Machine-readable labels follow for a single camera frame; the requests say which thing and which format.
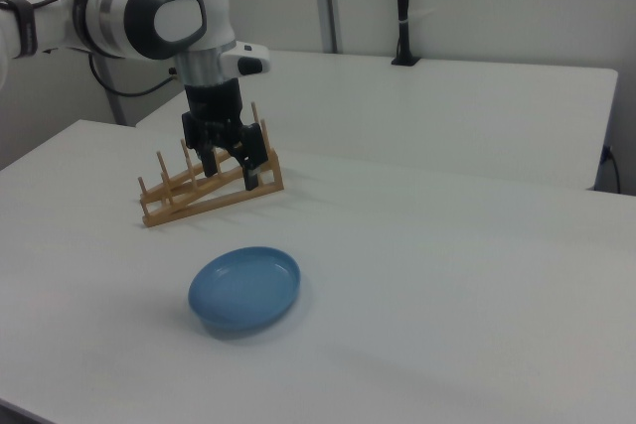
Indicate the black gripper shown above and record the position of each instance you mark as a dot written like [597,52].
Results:
[214,103]

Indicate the blue round plate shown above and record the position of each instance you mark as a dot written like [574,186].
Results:
[244,289]

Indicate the wooden plate rack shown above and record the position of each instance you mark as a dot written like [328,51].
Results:
[208,195]

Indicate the black camera stand pole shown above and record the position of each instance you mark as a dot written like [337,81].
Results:
[403,7]

